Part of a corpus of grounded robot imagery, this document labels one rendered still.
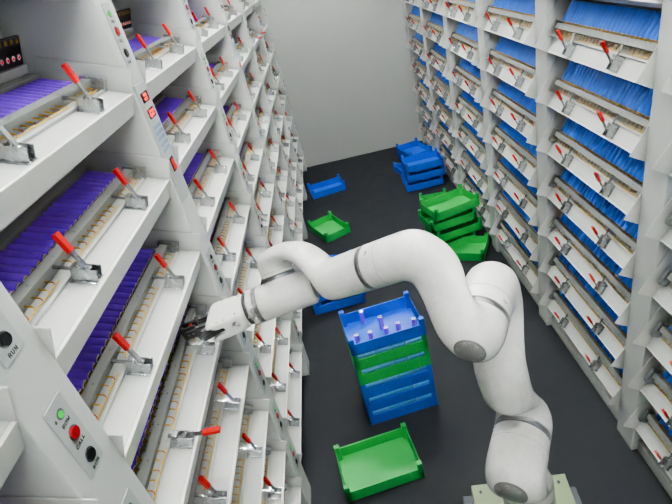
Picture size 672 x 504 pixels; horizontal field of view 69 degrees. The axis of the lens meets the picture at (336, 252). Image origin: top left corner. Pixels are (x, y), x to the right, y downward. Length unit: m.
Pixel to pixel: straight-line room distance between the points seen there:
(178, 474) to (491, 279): 0.68
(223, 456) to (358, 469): 0.90
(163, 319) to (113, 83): 0.50
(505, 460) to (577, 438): 1.04
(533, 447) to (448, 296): 0.43
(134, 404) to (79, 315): 0.20
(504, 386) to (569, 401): 1.26
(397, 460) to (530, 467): 1.02
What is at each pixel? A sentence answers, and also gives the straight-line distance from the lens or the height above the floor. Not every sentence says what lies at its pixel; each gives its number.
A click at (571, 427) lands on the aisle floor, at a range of 2.18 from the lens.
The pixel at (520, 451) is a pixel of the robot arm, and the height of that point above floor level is 0.77.
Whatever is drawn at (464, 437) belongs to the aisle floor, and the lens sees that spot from 2.13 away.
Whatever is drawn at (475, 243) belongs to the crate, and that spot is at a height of 0.00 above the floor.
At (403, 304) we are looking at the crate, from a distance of 2.08.
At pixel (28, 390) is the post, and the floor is 1.36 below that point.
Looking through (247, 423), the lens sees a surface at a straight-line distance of 1.58.
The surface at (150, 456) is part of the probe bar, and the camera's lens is 1.04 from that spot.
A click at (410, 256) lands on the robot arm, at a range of 0.86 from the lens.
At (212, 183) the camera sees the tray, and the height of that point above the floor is 1.16.
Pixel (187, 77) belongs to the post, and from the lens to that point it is 1.86.
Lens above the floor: 1.69
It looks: 30 degrees down
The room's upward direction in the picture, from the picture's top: 15 degrees counter-clockwise
